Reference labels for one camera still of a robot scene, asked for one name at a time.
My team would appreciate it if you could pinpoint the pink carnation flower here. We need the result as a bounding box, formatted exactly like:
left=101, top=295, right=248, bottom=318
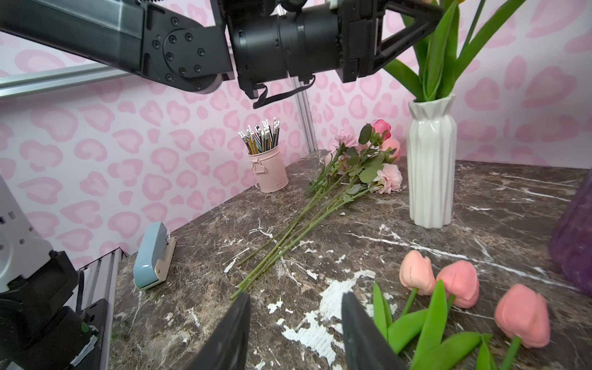
left=324, top=131, right=359, bottom=165

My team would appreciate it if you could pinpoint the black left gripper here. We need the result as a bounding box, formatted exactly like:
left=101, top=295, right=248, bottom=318
left=339, top=0, right=445, bottom=84

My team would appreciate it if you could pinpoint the light blue stapler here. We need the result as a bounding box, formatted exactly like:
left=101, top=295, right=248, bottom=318
left=134, top=222, right=177, bottom=291

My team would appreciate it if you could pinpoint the pink pen cup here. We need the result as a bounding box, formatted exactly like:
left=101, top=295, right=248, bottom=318
left=239, top=118, right=288, bottom=194

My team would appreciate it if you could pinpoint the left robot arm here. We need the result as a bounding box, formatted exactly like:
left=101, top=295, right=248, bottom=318
left=1, top=1, right=443, bottom=108

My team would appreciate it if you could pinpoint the magenta rose stem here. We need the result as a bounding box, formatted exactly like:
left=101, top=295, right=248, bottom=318
left=240, top=120, right=400, bottom=265

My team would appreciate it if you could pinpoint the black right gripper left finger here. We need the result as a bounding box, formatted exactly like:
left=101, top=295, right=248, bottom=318
left=185, top=293, right=251, bottom=370

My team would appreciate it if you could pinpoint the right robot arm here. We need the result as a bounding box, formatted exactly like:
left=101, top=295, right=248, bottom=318
left=1, top=176, right=408, bottom=369

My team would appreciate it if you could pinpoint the large pink peony stem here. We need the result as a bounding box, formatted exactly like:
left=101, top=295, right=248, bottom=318
left=231, top=163, right=402, bottom=300

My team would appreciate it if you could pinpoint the white ribbed vase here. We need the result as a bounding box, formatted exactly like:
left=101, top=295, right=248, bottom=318
left=407, top=93, right=457, bottom=229

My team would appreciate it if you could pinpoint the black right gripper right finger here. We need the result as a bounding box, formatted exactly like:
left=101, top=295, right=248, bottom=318
left=342, top=292, right=407, bottom=370

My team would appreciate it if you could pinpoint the purple glass vase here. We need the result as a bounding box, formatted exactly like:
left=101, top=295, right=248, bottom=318
left=549, top=171, right=591, bottom=297

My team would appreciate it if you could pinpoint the pink tulip bunch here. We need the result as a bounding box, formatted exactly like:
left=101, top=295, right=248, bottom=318
left=384, top=0, right=524, bottom=103

